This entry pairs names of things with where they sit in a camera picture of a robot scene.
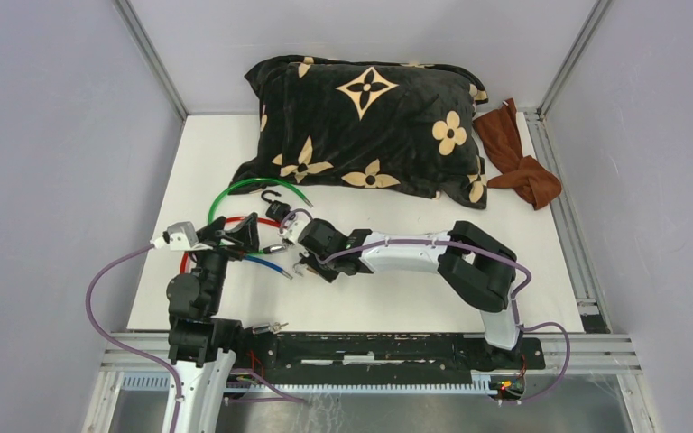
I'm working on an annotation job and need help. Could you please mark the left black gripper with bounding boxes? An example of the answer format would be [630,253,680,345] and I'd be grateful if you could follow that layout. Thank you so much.
[189,211,258,312]

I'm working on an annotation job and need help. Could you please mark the small silver keys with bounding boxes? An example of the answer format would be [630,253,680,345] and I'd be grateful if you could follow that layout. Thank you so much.
[261,242,290,254]

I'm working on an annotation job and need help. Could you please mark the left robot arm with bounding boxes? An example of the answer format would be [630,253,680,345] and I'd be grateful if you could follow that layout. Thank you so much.
[156,213,260,432]

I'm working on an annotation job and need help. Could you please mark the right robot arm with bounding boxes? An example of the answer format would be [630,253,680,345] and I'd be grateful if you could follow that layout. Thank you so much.
[280,218,531,368]

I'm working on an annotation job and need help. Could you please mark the black padlock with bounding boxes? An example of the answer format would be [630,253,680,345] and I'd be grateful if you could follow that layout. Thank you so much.
[261,189,291,223]

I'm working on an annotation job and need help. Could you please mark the black floral pillow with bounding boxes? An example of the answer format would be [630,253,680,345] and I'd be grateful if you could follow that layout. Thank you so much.
[233,55,488,209]

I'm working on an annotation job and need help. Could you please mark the brown cloth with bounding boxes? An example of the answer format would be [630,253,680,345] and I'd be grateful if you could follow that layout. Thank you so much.
[473,98,563,210]

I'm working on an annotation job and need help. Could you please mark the red cable lock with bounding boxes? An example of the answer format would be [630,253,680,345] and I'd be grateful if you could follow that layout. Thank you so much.
[180,216,280,273]

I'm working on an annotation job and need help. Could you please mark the green cable lock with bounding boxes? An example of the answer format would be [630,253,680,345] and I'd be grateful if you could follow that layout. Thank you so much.
[207,178,314,223]

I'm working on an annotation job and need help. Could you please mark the blue cable lock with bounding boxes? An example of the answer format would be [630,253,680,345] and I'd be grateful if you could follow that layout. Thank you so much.
[244,255,293,280]

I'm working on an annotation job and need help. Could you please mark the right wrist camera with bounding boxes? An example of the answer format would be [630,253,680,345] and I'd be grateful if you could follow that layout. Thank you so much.
[281,218,310,244]

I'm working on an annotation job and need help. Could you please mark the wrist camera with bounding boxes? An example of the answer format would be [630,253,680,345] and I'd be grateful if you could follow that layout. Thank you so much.
[151,221,199,252]
[281,218,310,244]

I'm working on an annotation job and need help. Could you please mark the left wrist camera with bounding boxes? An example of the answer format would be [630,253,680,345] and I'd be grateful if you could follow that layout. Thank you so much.
[151,221,199,252]

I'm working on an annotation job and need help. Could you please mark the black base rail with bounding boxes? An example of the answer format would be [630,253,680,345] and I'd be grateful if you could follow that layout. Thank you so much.
[235,332,546,385]

